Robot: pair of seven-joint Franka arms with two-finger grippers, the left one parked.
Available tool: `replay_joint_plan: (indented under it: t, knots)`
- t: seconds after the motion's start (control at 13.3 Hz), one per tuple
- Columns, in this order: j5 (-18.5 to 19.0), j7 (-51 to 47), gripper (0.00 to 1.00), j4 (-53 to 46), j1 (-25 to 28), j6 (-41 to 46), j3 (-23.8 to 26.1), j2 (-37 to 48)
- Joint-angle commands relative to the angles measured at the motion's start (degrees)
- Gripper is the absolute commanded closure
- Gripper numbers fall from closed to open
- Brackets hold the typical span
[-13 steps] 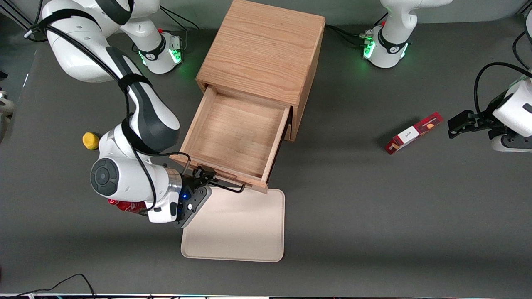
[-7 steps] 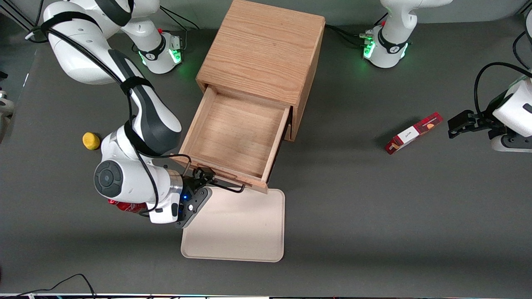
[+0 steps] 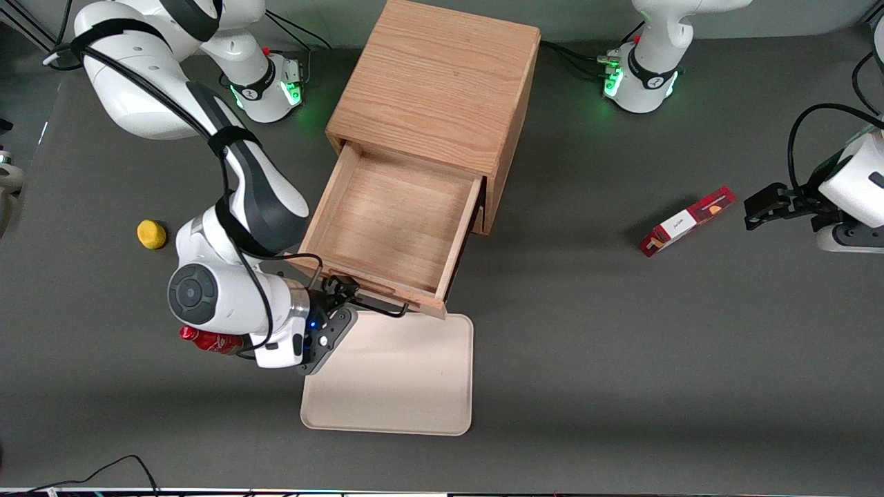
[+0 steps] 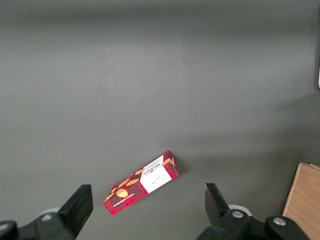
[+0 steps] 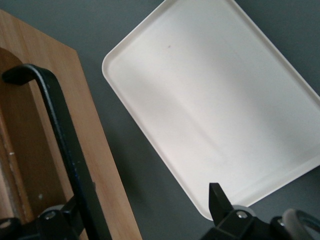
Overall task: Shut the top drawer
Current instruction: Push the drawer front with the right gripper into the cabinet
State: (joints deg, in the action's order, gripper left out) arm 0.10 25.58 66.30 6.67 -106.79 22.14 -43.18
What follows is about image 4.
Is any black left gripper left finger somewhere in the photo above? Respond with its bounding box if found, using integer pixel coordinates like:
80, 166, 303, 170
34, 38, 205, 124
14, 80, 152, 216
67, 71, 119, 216
0, 184, 94, 240

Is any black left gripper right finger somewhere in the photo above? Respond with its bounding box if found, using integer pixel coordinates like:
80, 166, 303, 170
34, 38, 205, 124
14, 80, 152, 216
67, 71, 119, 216
197, 183, 309, 240

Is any wooden drawer cabinet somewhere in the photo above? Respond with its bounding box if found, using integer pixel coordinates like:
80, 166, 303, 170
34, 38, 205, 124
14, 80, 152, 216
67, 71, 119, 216
281, 161, 320, 240

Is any red plaid shortbread box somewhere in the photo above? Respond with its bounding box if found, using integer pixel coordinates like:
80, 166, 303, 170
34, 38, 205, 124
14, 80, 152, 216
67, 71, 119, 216
103, 150, 180, 217

